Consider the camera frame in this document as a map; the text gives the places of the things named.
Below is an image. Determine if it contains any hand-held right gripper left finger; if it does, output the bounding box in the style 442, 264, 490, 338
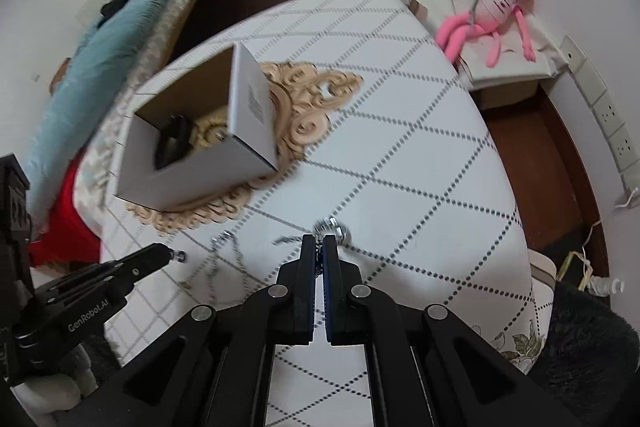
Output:
55, 234, 317, 427

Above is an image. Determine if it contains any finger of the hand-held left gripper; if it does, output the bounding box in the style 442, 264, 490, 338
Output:
98, 243, 174, 294

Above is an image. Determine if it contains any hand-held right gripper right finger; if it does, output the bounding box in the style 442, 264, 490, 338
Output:
323, 234, 584, 427

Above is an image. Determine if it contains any silver chain necklace with pendant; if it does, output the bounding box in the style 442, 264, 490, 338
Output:
272, 216, 381, 259

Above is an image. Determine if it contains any thin silver chain necklace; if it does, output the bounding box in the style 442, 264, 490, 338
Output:
172, 229, 254, 309

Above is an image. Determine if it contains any white cardboard box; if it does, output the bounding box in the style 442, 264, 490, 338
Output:
114, 41, 280, 210

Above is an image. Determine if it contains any white fluffy object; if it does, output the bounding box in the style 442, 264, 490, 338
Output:
14, 354, 97, 414

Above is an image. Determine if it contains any red cloth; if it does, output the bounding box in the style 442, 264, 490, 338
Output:
27, 157, 104, 269

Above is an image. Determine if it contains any black item in box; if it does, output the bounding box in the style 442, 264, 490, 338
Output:
154, 114, 194, 170

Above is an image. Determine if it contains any white checkered tablecloth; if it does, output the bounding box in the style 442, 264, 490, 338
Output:
82, 0, 544, 427

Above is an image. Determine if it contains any beige lace doily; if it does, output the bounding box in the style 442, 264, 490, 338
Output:
125, 61, 365, 236

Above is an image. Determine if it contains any teal fuzzy blanket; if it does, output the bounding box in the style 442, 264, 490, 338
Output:
22, 0, 227, 219

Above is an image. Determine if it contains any dark fuzzy cushion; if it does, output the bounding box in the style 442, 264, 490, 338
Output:
529, 279, 637, 409

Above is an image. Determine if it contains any white cushioned stool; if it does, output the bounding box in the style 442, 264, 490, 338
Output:
407, 0, 571, 110

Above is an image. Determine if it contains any clear plastic bottle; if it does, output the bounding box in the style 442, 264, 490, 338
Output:
587, 277, 626, 298

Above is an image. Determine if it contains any pink plush toy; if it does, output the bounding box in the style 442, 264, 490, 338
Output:
434, 0, 537, 68

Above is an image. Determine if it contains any white cable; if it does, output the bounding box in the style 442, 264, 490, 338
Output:
612, 187, 640, 210

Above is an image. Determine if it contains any white wall socket strip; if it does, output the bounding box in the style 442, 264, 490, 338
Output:
560, 34, 640, 188

